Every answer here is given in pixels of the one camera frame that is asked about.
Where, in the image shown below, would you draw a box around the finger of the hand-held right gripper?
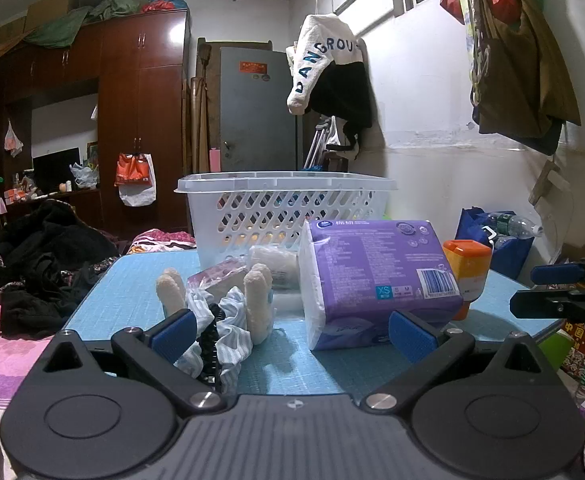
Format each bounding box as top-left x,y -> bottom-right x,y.
509,287 -> 580,320
531,258 -> 585,286

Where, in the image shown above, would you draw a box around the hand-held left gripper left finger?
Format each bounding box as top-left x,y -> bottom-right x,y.
36,308 -> 226,417

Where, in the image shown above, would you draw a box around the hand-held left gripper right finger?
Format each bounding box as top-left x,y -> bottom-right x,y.
359,310 -> 556,416

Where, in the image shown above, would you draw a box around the striped fabric scrunchie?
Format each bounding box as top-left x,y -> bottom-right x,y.
175,287 -> 256,396

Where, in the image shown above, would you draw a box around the pink plastic packet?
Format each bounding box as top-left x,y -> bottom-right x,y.
187,259 -> 250,293

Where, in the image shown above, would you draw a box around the purple tissue pack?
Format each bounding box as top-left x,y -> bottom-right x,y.
298,219 -> 464,352

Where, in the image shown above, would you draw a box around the white plastic roll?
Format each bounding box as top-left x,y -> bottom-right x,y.
247,245 -> 300,290

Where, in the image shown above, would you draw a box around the white plastic lattice basket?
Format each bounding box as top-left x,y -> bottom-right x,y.
174,171 -> 399,273

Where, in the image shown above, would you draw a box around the cream fuzzy sock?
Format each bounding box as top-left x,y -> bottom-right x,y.
245,263 -> 274,345
156,269 -> 188,318

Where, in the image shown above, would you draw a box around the green cup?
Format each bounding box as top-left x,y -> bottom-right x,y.
539,327 -> 575,373

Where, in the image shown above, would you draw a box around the clear water bottle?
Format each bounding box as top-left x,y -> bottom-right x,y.
485,212 -> 544,238

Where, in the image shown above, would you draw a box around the orange-lid plastic bottle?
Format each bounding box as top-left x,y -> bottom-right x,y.
442,240 -> 493,321

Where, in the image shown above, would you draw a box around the blue shopping bag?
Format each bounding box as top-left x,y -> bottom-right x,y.
455,207 -> 535,281

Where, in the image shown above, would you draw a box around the floral pink quilt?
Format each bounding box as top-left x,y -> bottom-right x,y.
127,229 -> 198,256

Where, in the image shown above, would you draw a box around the black clothes pile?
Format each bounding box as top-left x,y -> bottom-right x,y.
0,199 -> 120,338

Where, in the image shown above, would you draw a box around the pink blanket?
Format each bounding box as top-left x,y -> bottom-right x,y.
0,297 -> 70,480

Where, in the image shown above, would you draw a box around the orange plastic bag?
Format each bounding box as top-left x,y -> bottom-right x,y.
115,152 -> 153,187

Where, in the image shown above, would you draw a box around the clear plastic bag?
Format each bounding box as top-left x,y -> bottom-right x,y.
70,162 -> 98,190

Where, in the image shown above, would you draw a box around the olive tote bag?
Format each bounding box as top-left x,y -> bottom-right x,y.
472,0 -> 583,156

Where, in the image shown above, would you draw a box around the black monitor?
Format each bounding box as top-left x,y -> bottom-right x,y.
32,147 -> 80,193

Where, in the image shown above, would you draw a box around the white black-trimmed garment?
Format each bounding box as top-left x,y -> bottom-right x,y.
331,115 -> 363,159

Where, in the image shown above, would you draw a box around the wooden planks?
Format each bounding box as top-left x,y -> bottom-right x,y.
187,37 -> 223,176

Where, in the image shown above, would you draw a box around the grey metal door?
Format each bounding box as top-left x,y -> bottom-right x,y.
220,46 -> 298,173

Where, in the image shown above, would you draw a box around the black hanging garment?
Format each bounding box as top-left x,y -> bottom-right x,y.
305,60 -> 374,131

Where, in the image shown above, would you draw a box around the small hanging plastic bag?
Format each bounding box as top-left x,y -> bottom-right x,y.
4,120 -> 24,157

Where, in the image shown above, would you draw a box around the dark wooden wardrobe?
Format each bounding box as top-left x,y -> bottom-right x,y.
0,10 -> 193,241

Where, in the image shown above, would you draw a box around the white lettered hoodie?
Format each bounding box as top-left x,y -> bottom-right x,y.
286,12 -> 363,115

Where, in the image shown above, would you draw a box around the green cloth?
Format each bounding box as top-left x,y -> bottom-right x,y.
25,0 -> 146,50

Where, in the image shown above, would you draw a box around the red and blue bags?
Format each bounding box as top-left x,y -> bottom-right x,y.
140,0 -> 189,13

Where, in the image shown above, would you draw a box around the cardboard box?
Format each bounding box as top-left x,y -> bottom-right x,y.
25,0 -> 80,31

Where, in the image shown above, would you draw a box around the metal folding frame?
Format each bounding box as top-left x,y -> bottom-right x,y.
302,115 -> 335,168

